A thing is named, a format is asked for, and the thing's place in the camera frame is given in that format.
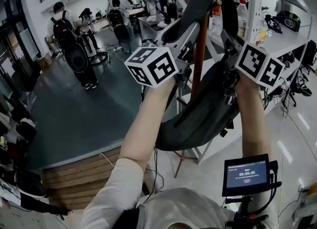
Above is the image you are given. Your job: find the person's left forearm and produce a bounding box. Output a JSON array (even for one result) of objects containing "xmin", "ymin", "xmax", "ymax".
[{"xmin": 118, "ymin": 78, "xmax": 177, "ymax": 169}]

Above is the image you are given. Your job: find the small black monitor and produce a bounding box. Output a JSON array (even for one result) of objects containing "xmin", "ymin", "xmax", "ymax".
[{"xmin": 221, "ymin": 153, "xmax": 283, "ymax": 198}]

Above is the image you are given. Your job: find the black bag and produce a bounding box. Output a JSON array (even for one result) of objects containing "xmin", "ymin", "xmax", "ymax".
[{"xmin": 15, "ymin": 121, "xmax": 38, "ymax": 142}]

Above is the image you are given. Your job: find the person's white shirt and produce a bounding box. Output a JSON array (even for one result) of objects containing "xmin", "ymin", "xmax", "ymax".
[{"xmin": 81, "ymin": 157, "xmax": 279, "ymax": 229}]

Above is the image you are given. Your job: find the black monitor mount rig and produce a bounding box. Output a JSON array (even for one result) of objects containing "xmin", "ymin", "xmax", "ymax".
[{"xmin": 222, "ymin": 195, "xmax": 272, "ymax": 229}]

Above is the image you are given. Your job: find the clear bottle red cap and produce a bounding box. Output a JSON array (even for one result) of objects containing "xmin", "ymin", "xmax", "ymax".
[{"xmin": 236, "ymin": 0, "xmax": 249, "ymax": 39}]

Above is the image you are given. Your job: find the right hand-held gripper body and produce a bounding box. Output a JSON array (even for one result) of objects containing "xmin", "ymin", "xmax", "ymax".
[{"xmin": 221, "ymin": 30, "xmax": 285, "ymax": 105}]

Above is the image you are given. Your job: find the black hoop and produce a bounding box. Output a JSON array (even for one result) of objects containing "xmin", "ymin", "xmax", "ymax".
[{"xmin": 88, "ymin": 51, "xmax": 111, "ymax": 67}]

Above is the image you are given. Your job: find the clear bottle yellow drink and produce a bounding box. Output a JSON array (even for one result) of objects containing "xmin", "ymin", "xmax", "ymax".
[{"xmin": 257, "ymin": 17, "xmax": 270, "ymax": 48}]

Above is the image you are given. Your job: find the white table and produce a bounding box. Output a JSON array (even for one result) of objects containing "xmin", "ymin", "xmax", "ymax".
[{"xmin": 137, "ymin": 15, "xmax": 175, "ymax": 45}]

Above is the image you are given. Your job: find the wooden pallet platform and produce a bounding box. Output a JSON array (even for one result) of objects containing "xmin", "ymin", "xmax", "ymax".
[{"xmin": 40, "ymin": 146, "xmax": 159, "ymax": 211}]

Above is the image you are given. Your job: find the brown wooden coat rack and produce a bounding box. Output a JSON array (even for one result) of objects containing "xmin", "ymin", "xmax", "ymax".
[{"xmin": 173, "ymin": 0, "xmax": 223, "ymax": 179}]

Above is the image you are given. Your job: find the clear bottle red label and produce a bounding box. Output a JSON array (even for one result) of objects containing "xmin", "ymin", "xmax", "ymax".
[{"xmin": 211, "ymin": 6, "xmax": 224, "ymax": 39}]

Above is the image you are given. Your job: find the dark grey backpack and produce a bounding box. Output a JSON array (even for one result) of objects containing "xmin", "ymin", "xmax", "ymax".
[{"xmin": 155, "ymin": 0, "xmax": 246, "ymax": 152}]

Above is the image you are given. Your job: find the cardboard box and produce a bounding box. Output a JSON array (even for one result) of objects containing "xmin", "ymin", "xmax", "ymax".
[{"xmin": 36, "ymin": 52, "xmax": 53, "ymax": 71}]

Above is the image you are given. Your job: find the black cable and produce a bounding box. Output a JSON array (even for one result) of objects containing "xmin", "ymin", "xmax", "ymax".
[{"xmin": 141, "ymin": 147, "xmax": 165, "ymax": 205}]

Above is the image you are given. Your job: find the dark glass door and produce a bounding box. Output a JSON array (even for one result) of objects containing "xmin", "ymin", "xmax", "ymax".
[{"xmin": 0, "ymin": 0, "xmax": 42, "ymax": 95}]

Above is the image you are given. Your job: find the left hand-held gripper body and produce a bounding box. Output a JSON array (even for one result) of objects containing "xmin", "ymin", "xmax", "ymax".
[{"xmin": 123, "ymin": 21, "xmax": 201, "ymax": 90}]

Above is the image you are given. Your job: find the person's right forearm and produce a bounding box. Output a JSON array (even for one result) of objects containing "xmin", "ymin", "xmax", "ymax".
[{"xmin": 234, "ymin": 73, "xmax": 273, "ymax": 164}]

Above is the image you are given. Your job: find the white metal shelf rack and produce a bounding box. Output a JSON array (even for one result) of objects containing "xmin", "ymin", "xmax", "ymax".
[{"xmin": 197, "ymin": 0, "xmax": 317, "ymax": 165}]

